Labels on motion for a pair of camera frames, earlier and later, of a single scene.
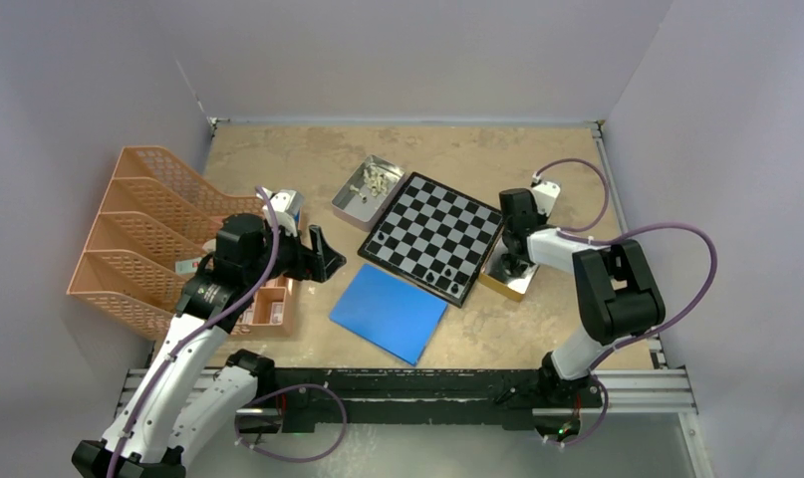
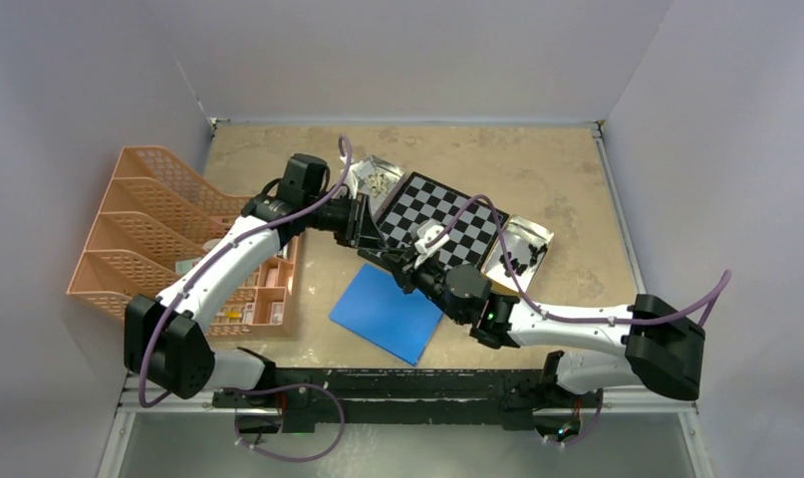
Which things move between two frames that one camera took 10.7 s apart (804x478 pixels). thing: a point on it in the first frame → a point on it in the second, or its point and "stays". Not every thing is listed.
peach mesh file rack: [155, 224] stays
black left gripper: [306, 264] → [360, 230]
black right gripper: [542, 219] → [402, 264]
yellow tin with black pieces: [512, 274] stays
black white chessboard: [436, 236] stays
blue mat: [391, 313] stays
